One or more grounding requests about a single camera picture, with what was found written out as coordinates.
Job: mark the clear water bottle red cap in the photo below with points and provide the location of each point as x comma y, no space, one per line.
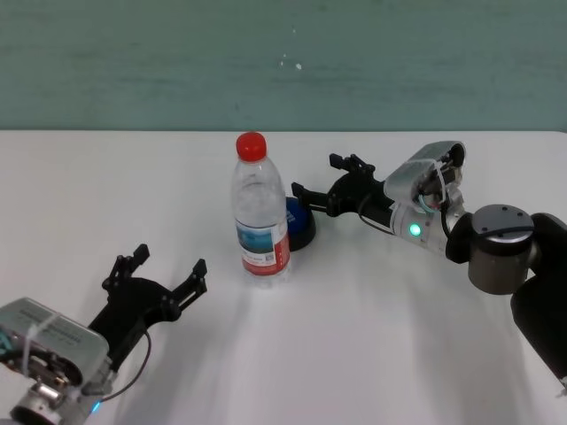
259,217

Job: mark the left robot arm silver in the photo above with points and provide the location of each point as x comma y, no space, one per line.
44,407

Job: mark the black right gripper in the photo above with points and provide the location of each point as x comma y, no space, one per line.
350,195

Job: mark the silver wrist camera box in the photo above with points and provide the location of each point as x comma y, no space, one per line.
66,336
407,177

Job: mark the right robot arm silver black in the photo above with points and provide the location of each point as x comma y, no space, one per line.
500,239

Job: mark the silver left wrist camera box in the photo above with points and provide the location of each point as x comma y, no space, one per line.
66,336

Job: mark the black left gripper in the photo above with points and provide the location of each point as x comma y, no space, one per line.
133,310

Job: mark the blue push button black base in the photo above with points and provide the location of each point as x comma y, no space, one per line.
303,228

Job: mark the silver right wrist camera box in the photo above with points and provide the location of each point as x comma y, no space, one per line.
407,177

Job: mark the white zip tie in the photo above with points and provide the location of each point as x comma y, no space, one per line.
440,181
44,327

